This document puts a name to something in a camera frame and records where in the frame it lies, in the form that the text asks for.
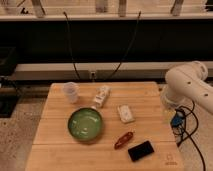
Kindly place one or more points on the blue connector box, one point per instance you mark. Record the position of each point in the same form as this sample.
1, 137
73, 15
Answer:
177, 119

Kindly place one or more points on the black rectangular eraser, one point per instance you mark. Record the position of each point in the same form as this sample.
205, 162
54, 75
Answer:
140, 151

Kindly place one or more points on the clear plastic cup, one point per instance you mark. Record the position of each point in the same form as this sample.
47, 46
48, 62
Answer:
70, 89

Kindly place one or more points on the green bowl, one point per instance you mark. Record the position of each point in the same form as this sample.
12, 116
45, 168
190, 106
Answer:
85, 124

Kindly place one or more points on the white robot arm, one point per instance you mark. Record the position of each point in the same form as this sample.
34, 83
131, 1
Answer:
187, 81

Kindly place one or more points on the wall power outlet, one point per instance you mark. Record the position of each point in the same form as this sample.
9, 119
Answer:
92, 75

